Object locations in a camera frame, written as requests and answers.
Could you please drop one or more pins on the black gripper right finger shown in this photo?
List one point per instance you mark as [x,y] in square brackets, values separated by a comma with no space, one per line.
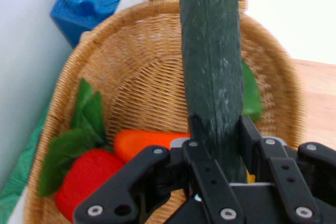
[288,171]

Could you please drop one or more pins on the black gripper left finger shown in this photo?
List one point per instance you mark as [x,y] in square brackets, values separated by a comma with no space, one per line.
[168,182]

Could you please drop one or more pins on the dark green cucumber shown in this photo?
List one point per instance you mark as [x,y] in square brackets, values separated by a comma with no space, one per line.
[212,72]

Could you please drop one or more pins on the orange toy carrot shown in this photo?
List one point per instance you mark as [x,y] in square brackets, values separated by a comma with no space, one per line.
[147,142]

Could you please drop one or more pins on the green toy leaf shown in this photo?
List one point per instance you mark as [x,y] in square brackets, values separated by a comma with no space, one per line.
[252,95]

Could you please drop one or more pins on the woven wicker basket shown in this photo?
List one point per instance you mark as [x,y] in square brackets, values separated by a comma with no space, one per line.
[147,77]

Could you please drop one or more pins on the green cloth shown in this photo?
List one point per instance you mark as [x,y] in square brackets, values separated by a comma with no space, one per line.
[18,174]

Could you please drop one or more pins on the blue ribbed plastic block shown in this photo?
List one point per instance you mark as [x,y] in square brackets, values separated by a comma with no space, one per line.
[86,1]

